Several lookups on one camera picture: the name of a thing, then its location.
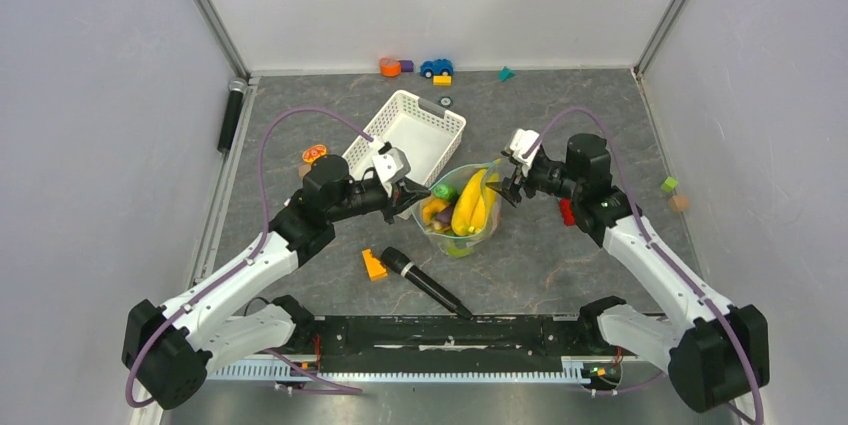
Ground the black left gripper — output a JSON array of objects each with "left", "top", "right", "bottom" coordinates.
[{"left": 327, "top": 176, "right": 431, "bottom": 224}]

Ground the orange toy bell pepper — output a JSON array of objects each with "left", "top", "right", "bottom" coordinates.
[{"left": 421, "top": 197, "right": 451, "bottom": 226}]

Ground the purple toy eggplant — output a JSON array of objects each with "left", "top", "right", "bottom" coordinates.
[{"left": 432, "top": 204, "right": 455, "bottom": 228}]

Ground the yellow toy banana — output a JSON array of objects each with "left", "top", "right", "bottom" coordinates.
[{"left": 451, "top": 168, "right": 500, "bottom": 238}]

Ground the clear zip top bag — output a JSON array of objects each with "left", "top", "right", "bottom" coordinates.
[{"left": 413, "top": 159, "right": 501, "bottom": 258}]

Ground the green toy pear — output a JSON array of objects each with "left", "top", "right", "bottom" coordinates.
[{"left": 444, "top": 240, "right": 474, "bottom": 258}]

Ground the green toy cucumber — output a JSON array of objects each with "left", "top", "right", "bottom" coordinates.
[{"left": 432, "top": 183, "right": 459, "bottom": 202}]

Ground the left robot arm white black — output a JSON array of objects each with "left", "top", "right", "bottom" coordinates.
[{"left": 121, "top": 151, "right": 430, "bottom": 410}]

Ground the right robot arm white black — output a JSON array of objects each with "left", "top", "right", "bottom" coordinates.
[{"left": 494, "top": 129, "right": 770, "bottom": 413}]

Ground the white plastic basket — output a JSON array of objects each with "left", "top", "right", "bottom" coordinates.
[{"left": 365, "top": 90, "right": 466, "bottom": 187}]

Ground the black microphone on table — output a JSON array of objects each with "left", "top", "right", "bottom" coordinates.
[{"left": 379, "top": 247, "right": 473, "bottom": 320}]

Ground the orange wedge block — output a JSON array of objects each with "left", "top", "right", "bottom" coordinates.
[{"left": 362, "top": 249, "right": 389, "bottom": 281}]

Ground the orange red round toy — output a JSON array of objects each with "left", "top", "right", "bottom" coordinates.
[{"left": 301, "top": 144, "right": 328, "bottom": 165}]

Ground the small brown wooden block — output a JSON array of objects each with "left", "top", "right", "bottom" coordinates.
[{"left": 298, "top": 164, "right": 312, "bottom": 178}]

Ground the teal triangular block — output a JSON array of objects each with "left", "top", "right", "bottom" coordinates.
[{"left": 498, "top": 67, "right": 515, "bottom": 82}]

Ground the yellow lego brick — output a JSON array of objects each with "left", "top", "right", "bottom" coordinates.
[{"left": 432, "top": 75, "right": 452, "bottom": 87}]

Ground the orange tape roll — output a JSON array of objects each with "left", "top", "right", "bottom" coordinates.
[{"left": 378, "top": 57, "right": 403, "bottom": 78}]

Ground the blue toy car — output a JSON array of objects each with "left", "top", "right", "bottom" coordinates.
[{"left": 419, "top": 58, "right": 454, "bottom": 79}]

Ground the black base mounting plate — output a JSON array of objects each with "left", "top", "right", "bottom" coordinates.
[{"left": 250, "top": 314, "right": 644, "bottom": 374}]

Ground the lime green cube block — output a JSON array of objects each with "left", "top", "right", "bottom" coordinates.
[{"left": 661, "top": 176, "right": 679, "bottom": 194}]

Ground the tan wooden cube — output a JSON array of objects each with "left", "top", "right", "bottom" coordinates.
[{"left": 668, "top": 194, "right": 690, "bottom": 213}]

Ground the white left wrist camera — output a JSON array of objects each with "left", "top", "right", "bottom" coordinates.
[{"left": 371, "top": 142, "right": 411, "bottom": 192}]

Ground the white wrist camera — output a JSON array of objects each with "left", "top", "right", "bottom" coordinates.
[
  {"left": 371, "top": 142, "right": 411, "bottom": 192},
  {"left": 502, "top": 128, "right": 541, "bottom": 177}
]

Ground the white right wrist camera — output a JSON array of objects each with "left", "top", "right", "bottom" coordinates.
[{"left": 502, "top": 128, "right": 541, "bottom": 177}]

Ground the black microphone on rail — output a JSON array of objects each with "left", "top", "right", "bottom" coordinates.
[{"left": 217, "top": 78, "right": 248, "bottom": 154}]

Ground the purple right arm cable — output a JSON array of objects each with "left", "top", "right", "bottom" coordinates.
[{"left": 529, "top": 105, "right": 766, "bottom": 425}]

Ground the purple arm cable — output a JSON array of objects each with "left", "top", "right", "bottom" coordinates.
[
  {"left": 125, "top": 105, "right": 376, "bottom": 410},
  {"left": 529, "top": 105, "right": 766, "bottom": 425}
]

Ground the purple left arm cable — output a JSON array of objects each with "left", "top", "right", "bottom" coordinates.
[{"left": 125, "top": 105, "right": 376, "bottom": 410}]

